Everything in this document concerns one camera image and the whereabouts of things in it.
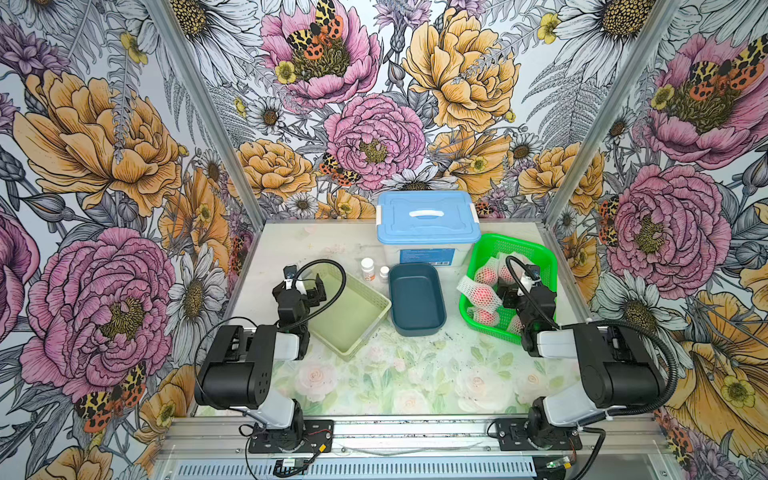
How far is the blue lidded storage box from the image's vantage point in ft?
3.17

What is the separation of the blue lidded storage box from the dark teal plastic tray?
0.15 ft

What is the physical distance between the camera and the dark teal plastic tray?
3.07ft
